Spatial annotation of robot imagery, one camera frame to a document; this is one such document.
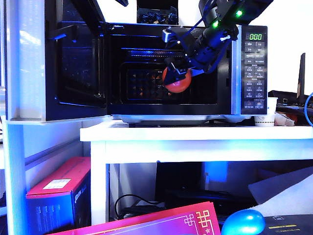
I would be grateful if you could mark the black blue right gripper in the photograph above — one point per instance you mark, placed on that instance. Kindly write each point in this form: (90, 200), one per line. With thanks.
(210, 49)

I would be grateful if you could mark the orange fruit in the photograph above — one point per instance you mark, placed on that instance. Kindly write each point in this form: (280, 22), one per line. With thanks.
(179, 86)

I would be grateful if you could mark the white table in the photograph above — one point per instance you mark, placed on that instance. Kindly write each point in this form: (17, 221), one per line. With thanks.
(195, 134)

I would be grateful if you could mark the patterned white paper cup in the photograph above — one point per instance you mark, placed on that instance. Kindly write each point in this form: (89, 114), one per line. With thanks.
(264, 121)

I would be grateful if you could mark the plain white plastic cup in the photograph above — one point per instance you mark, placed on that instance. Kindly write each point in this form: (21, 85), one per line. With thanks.
(272, 105)

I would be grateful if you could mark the black router with antenna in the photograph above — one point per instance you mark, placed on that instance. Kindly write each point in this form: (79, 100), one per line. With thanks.
(281, 95)

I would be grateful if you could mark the large black box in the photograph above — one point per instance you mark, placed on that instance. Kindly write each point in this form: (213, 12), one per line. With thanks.
(178, 178)

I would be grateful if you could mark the orange and white snack packet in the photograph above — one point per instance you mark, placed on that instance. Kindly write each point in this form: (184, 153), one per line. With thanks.
(284, 120)

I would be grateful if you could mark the black flat device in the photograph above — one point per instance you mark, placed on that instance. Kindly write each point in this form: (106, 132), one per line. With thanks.
(207, 198)

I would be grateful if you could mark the black power adapter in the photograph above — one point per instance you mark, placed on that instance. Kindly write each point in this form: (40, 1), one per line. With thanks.
(144, 211)

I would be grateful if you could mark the grey office partition panel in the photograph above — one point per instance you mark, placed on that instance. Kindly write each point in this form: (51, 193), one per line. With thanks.
(53, 137)

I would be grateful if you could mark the grey cardboard sheet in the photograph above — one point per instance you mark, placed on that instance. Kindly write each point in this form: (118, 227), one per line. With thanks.
(269, 188)

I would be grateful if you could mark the magenta gift box gold pattern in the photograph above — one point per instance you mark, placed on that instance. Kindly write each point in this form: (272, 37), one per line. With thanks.
(159, 225)

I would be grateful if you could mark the shiny blue egg-shaped object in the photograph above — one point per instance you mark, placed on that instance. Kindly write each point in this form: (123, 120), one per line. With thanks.
(244, 222)

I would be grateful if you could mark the red and blue carton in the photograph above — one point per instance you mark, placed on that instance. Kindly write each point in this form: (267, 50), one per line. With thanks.
(56, 176)

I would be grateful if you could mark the white foam sheet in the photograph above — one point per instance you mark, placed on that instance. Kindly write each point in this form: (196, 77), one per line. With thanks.
(293, 203)

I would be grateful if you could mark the black box with gold print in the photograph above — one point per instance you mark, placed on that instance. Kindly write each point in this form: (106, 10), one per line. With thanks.
(288, 222)

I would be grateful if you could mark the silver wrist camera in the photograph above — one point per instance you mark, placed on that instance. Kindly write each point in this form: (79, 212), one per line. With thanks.
(168, 36)

